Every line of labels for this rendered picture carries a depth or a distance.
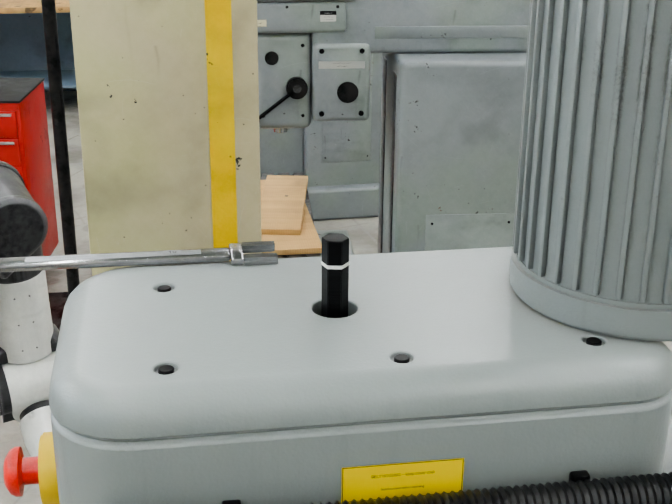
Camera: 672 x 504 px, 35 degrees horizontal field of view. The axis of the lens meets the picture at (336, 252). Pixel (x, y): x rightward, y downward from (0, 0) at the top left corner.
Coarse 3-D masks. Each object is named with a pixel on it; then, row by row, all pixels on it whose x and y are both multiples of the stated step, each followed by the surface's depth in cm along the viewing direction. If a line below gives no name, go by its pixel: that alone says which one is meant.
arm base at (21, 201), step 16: (0, 208) 147; (16, 208) 148; (32, 208) 150; (0, 224) 148; (16, 224) 149; (32, 224) 151; (0, 240) 149; (16, 240) 151; (32, 240) 152; (0, 256) 150; (16, 256) 152; (0, 272) 152
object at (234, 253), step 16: (32, 256) 94; (48, 256) 94; (64, 256) 94; (80, 256) 94; (96, 256) 94; (112, 256) 94; (128, 256) 94; (144, 256) 94; (160, 256) 94; (176, 256) 94; (192, 256) 94; (208, 256) 95; (224, 256) 95; (240, 256) 94; (256, 256) 94; (272, 256) 94
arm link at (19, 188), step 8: (0, 168) 157; (8, 168) 159; (0, 176) 155; (8, 176) 156; (16, 176) 158; (0, 184) 152; (8, 184) 153; (16, 184) 154; (0, 192) 150; (8, 192) 150; (16, 192) 151; (24, 192) 153; (40, 248) 157; (16, 272) 154; (24, 272) 155; (32, 272) 156; (40, 272) 158; (0, 280) 155; (8, 280) 155; (16, 280) 155; (24, 280) 156
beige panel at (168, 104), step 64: (128, 0) 242; (192, 0) 244; (256, 0) 246; (128, 64) 247; (192, 64) 249; (256, 64) 251; (128, 128) 252; (192, 128) 255; (256, 128) 257; (128, 192) 258; (192, 192) 260; (256, 192) 263
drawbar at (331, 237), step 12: (324, 240) 84; (336, 240) 83; (348, 240) 84; (324, 252) 84; (336, 252) 83; (348, 252) 84; (336, 264) 84; (324, 276) 85; (336, 276) 84; (348, 276) 85; (324, 288) 85; (336, 288) 85; (324, 300) 86; (336, 300) 85; (324, 312) 86; (336, 312) 85
